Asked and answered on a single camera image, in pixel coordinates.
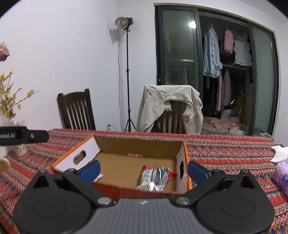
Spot patterned red tablecloth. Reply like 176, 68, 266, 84
1, 129, 287, 233

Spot yellow flower branches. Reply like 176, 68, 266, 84
1, 71, 40, 120

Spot orange cardboard snack box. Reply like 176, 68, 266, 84
51, 135, 192, 199

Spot silver red snack packet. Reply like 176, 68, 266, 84
136, 166, 176, 192

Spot chair with beige jacket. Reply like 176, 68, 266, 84
151, 101, 186, 134

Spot dark wooden chair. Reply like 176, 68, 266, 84
57, 89, 96, 130

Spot purple tissue pack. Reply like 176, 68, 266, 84
272, 160, 288, 196

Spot white tissue paper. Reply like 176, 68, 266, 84
270, 145, 288, 163

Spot pink artificial roses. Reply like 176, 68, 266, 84
0, 42, 10, 62

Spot beige jacket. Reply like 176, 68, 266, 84
136, 85, 204, 134

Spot light blue hanging shirt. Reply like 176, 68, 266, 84
203, 23, 223, 78

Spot black sliding glass door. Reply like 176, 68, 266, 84
155, 5, 279, 138

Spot white hanging top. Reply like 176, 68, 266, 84
234, 33, 252, 66

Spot pink hanging garment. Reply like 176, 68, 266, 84
221, 29, 234, 56

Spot studio light on stand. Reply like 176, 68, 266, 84
115, 17, 136, 132

